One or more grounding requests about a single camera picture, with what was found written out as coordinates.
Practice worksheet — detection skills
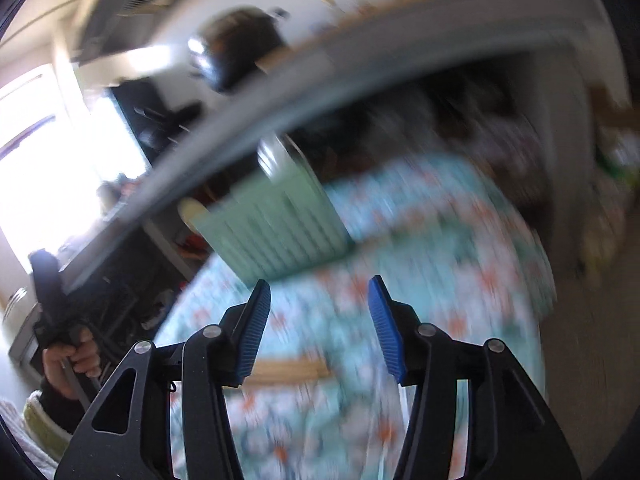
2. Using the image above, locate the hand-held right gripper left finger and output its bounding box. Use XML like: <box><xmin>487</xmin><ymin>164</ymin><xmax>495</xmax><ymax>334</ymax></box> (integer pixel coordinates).
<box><xmin>54</xmin><ymin>280</ymin><xmax>272</xmax><ymax>480</ymax></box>

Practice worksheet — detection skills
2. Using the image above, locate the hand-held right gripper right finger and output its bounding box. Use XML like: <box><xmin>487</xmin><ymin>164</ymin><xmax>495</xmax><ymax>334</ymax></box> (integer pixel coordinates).
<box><xmin>367</xmin><ymin>275</ymin><xmax>583</xmax><ymax>480</ymax></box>

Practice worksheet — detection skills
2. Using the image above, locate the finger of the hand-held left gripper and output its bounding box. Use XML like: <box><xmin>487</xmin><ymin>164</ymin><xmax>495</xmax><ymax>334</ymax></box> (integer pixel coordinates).
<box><xmin>28</xmin><ymin>249</ymin><xmax>62</xmax><ymax>311</ymax></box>

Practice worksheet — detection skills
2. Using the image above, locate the pile of bamboo chopsticks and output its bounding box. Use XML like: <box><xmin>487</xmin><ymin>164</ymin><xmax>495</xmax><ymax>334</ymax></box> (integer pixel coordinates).
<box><xmin>245</xmin><ymin>352</ymin><xmax>333</xmax><ymax>388</ymax></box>

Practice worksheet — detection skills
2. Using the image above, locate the green plastic utensil holder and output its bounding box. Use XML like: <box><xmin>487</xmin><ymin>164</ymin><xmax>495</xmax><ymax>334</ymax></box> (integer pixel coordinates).
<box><xmin>192</xmin><ymin>136</ymin><xmax>357</xmax><ymax>286</ymax></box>

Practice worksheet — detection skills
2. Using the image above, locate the person's left forearm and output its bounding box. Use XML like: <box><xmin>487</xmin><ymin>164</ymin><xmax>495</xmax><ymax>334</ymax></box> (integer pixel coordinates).
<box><xmin>39</xmin><ymin>380</ymin><xmax>91</xmax><ymax>433</ymax></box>

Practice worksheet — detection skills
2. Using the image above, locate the person's left hand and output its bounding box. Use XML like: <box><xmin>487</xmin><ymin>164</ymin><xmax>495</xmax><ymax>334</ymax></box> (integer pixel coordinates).
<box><xmin>44</xmin><ymin>330</ymin><xmax>104</xmax><ymax>401</ymax></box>

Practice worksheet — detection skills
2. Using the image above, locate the floral quilted cloth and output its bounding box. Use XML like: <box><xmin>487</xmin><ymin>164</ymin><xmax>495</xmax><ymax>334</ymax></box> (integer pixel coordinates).
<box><xmin>155</xmin><ymin>155</ymin><xmax>558</xmax><ymax>480</ymax></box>

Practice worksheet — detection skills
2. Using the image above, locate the bright window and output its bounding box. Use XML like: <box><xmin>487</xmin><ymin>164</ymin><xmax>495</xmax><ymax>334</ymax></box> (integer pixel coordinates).
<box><xmin>0</xmin><ymin>65</ymin><xmax>151</xmax><ymax>281</ymax></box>

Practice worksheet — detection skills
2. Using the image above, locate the concrete kitchen counter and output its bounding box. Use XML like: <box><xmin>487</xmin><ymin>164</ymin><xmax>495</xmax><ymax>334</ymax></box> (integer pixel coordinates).
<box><xmin>65</xmin><ymin>0</ymin><xmax>611</xmax><ymax>291</ymax></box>

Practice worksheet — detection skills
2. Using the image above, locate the black cooking pot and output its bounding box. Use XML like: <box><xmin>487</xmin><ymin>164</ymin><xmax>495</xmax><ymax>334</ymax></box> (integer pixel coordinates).
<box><xmin>187</xmin><ymin>6</ymin><xmax>288</xmax><ymax>93</ymax></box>

